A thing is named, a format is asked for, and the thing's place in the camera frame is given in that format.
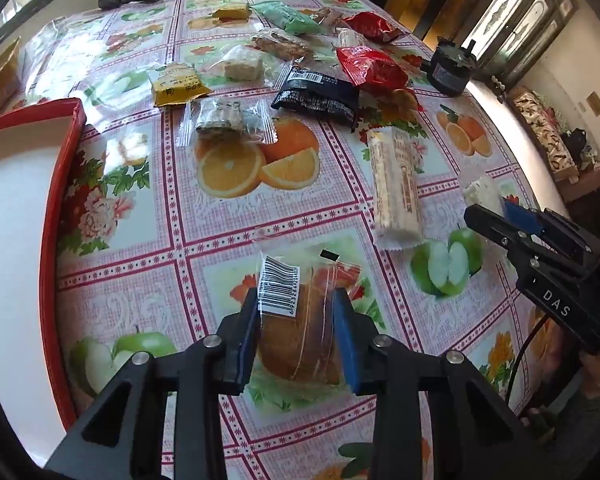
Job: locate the black round tin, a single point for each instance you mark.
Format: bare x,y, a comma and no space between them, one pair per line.
447,72

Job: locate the floral patterned sofa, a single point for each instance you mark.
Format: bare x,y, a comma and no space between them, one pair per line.
545,130

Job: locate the short white cracker roll packet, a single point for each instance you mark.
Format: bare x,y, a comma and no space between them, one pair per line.
349,39

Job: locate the brown bread clear packet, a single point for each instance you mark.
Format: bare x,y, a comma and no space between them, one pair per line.
300,340

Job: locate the white cake clear packet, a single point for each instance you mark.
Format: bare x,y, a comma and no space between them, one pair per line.
242,67

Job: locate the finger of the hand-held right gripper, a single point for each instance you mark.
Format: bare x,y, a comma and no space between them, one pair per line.
522,214
487,225

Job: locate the person's right forearm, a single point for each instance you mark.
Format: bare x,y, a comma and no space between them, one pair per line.
592,410

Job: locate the white snack clear packet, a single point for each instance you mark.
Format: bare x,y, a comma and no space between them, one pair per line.
482,192

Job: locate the clear packet dark green snack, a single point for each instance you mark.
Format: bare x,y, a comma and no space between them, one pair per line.
220,117

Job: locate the yellow snack packet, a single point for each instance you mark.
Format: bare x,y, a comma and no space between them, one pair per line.
177,85

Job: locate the clear packet orange snack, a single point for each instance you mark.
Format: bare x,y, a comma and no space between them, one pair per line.
400,100

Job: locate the large red snack packet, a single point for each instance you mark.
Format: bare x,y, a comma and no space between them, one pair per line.
372,67

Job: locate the black snack packet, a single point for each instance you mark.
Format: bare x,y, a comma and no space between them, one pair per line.
315,95

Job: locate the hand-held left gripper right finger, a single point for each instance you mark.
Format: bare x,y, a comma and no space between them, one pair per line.
347,345

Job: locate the red tray white inside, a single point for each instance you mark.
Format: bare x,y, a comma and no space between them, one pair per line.
10,210

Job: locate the small yellow cake packet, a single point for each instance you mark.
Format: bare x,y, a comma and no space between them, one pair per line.
230,12

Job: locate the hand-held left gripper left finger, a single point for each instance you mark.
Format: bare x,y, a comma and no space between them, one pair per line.
247,340

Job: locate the long white cracker roll packet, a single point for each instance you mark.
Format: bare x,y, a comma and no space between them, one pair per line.
395,190

